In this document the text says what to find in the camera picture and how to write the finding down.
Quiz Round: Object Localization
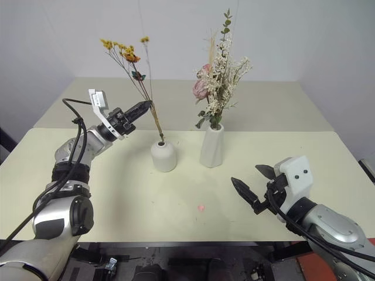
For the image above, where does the tall faceted white vase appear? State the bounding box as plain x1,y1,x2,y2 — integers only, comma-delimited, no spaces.
199,122,226,169

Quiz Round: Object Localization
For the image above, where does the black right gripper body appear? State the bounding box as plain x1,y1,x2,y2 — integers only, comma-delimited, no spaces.
264,173,290,207

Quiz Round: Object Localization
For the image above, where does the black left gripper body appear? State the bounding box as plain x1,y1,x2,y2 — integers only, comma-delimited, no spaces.
107,107,137,136

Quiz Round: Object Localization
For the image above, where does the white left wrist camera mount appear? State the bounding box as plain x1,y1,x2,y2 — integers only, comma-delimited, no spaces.
87,88,130,141

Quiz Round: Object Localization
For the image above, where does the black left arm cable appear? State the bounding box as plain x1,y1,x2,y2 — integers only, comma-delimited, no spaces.
0,98,92,244

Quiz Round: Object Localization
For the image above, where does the short round white vase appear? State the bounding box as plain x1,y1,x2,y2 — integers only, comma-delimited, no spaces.
150,139,178,173

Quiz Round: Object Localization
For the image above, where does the yellow dried flower bouquet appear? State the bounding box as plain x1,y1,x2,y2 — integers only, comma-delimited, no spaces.
99,35,165,143

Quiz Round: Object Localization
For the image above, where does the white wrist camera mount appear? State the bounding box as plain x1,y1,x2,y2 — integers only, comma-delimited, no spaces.
87,88,130,141
272,155,313,212

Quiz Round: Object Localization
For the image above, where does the pink and white flower bouquet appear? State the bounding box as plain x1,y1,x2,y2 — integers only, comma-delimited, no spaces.
192,8,253,131

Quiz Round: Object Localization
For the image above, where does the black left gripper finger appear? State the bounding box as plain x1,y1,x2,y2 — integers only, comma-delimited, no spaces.
125,100,154,118
128,102,154,124

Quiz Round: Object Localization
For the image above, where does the red floor object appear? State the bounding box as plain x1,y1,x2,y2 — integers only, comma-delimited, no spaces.
295,237,375,281

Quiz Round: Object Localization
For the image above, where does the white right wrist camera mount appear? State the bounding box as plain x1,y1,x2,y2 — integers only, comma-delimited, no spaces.
272,155,313,212

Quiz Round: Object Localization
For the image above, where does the dark object at room edge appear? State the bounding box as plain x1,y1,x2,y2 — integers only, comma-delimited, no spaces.
0,125,19,165

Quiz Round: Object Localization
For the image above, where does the dark rounded shape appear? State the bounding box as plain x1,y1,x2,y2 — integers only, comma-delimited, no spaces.
133,264,168,281

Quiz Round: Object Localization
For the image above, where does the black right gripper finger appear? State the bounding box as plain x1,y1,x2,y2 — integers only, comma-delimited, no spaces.
230,176,270,215
255,164,277,180

